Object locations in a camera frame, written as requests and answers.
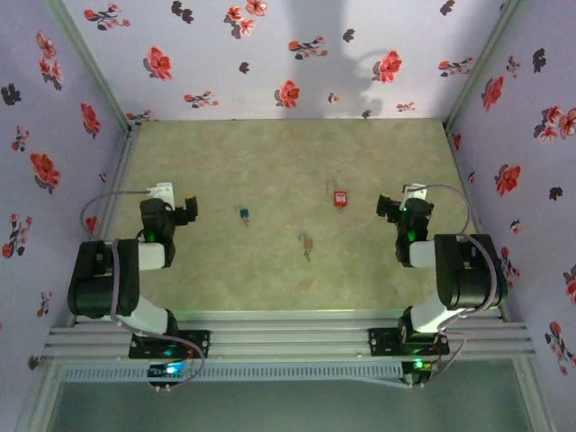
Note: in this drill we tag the red padlock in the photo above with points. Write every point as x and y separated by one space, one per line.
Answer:
340 199

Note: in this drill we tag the blue padlock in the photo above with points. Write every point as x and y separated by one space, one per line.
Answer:
244 212

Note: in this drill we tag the blue padlock keys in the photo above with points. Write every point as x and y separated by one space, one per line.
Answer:
246 221

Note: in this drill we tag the brass padlock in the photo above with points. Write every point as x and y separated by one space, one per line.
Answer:
308 244

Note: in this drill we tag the brass padlock keys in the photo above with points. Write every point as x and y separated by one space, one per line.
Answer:
307 255

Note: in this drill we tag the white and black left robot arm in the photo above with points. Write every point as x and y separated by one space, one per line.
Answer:
99 288

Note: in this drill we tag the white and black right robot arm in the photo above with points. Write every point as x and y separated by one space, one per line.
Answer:
463 279

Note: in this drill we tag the right controller board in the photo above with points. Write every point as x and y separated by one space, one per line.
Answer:
418 364

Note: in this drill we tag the controller board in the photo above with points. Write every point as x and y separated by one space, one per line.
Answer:
418 364
168 370

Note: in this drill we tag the left controller board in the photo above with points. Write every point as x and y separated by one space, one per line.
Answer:
168 370

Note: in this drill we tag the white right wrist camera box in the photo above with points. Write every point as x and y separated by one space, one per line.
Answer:
416 191

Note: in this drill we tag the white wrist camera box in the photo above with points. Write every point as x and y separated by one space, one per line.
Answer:
161 191
416 191

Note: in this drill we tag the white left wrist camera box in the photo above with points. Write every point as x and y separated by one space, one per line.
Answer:
161 191

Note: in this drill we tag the aluminium side rail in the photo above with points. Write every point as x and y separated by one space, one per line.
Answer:
463 180
119 180

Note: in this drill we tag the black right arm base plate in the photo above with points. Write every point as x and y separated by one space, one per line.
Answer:
382 342

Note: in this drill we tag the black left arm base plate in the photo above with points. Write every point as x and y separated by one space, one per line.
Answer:
198 344

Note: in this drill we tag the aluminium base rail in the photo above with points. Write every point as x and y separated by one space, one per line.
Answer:
288 337

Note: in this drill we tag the aluminium corner post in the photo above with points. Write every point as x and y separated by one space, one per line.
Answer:
92 58
481 58

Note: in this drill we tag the aluminium frame leg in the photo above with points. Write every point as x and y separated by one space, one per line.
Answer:
38 396
535 396

